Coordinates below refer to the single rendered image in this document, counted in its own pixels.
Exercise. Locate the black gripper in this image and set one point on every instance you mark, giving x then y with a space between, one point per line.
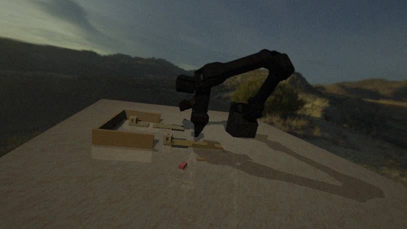
199 116

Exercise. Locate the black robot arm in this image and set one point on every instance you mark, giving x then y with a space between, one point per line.
280 69

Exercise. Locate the tan strip with teal dots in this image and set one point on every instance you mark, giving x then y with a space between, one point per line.
167 126

